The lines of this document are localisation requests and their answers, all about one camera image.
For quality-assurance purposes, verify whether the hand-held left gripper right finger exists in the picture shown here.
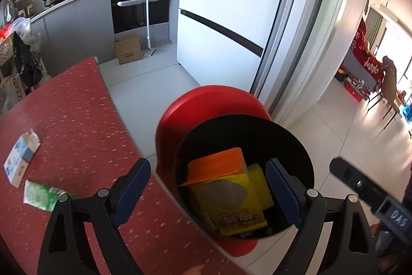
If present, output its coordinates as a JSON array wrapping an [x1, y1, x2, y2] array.
[[265, 158, 377, 275]]

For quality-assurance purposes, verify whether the red banner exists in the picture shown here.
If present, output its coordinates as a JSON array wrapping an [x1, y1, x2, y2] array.
[[342, 16, 387, 102]]

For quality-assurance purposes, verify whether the white refrigerator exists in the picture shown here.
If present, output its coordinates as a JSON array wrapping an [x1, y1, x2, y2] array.
[[176, 0, 295, 89]]

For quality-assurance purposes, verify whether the green white packet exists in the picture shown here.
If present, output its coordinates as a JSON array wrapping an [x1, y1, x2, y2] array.
[[24, 180, 78, 213]]

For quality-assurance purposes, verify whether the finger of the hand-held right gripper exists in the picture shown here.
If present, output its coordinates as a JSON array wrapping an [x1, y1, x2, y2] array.
[[330, 157, 388, 212]]

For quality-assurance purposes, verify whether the yellow orange snack box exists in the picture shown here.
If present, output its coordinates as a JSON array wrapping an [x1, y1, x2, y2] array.
[[179, 148, 269, 236]]

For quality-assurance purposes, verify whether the dark dining chair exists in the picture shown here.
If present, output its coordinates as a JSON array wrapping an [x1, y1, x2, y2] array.
[[367, 69, 402, 131]]

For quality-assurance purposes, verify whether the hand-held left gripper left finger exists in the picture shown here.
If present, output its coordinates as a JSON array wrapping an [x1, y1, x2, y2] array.
[[37, 158, 152, 275]]

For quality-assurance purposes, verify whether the red plastic chair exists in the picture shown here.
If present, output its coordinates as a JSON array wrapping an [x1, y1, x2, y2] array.
[[155, 86, 273, 258]]

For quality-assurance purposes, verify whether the white plastic bag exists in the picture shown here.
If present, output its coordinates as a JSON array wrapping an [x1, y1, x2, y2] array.
[[9, 17, 31, 37]]

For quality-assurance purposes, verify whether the blue white milk carton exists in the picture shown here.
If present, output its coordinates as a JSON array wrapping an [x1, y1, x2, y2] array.
[[3, 129, 42, 188]]

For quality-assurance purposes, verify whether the yellow sponge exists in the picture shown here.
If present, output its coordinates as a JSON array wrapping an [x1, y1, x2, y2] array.
[[246, 162, 274, 210]]

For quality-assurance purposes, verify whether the brown garment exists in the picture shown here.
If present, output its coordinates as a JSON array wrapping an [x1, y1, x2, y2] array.
[[381, 56, 398, 103]]

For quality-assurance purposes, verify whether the black trash bin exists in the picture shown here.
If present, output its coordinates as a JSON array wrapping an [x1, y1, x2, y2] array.
[[172, 114, 315, 241]]

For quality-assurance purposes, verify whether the cardboard box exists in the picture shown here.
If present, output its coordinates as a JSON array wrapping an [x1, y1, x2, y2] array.
[[114, 34, 143, 65]]

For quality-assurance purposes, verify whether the black plastic bag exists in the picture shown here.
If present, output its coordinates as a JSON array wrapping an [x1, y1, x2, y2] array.
[[12, 31, 42, 90]]

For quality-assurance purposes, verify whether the person's left hand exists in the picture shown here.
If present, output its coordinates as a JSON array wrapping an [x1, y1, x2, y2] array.
[[183, 264, 205, 275]]

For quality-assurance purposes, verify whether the black built-in oven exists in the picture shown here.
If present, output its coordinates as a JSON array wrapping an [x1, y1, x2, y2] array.
[[110, 0, 171, 35]]

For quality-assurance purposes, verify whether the beige storage crate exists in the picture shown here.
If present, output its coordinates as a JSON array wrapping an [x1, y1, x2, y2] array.
[[0, 37, 17, 67]]

